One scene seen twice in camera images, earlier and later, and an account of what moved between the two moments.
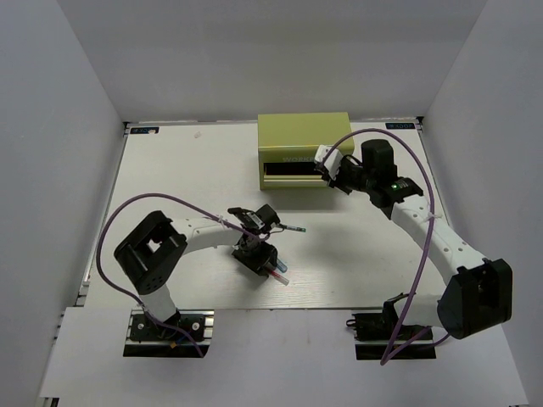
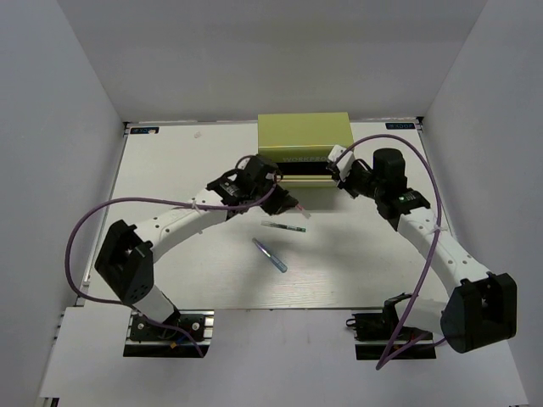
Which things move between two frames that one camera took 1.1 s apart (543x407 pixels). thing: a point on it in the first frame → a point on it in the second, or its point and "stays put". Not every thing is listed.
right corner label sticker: (399, 125) stays put
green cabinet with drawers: (293, 175) stays put
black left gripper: (269, 253) → (282, 201)
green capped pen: (302, 229) stays put
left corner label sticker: (144, 130) stays put
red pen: (277, 275) → (303, 210)
